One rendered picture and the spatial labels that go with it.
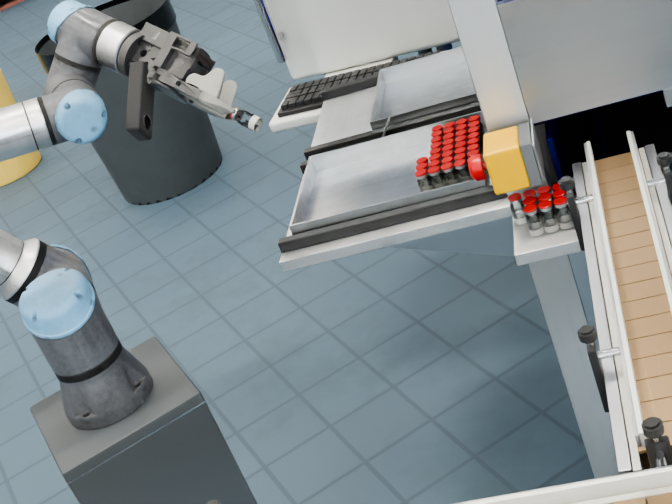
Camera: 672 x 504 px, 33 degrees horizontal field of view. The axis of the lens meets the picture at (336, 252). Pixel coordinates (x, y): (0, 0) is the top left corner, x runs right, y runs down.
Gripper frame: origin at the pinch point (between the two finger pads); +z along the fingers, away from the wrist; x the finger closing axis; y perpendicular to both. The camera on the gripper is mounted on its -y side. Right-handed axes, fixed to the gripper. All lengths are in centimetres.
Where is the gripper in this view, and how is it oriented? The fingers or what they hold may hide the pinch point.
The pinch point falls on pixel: (228, 115)
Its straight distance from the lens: 170.3
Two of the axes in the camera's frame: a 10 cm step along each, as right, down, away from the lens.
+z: 8.2, 4.3, -3.8
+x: 3.0, 2.4, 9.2
